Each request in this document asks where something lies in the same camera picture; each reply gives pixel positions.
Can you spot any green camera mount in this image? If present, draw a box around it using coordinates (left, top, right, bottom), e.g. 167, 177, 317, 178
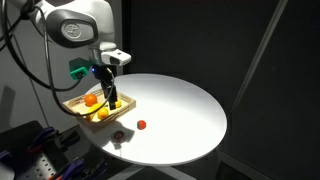
68, 57, 92, 81

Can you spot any purple black spring clamp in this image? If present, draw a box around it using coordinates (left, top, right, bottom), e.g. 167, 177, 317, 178
26, 126, 81, 155
49, 156, 108, 180

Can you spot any orange fruit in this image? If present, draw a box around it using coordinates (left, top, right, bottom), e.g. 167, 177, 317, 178
83, 93, 98, 107

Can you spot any red strawberry with green top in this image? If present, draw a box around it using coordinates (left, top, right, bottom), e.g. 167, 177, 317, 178
136, 119, 147, 131

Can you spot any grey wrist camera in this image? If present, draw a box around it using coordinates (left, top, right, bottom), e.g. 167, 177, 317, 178
99, 49, 132, 67

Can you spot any yellow banana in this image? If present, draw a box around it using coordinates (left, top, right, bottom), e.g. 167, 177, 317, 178
84, 102, 104, 122

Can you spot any dark red apple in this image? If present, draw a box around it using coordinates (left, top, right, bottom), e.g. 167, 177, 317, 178
113, 130, 126, 143

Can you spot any wooden tray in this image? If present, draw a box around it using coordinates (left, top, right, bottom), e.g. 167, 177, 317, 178
62, 87, 137, 134

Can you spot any white table base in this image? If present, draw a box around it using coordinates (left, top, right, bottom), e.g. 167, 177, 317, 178
113, 162, 198, 180

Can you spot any thin black cable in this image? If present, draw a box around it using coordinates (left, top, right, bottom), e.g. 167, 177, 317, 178
33, 6, 116, 118

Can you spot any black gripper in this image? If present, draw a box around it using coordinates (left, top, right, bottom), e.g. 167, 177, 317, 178
90, 64, 118, 111

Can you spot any small yellow-orange fruit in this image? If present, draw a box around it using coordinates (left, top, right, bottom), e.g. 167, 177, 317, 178
97, 107, 110, 120

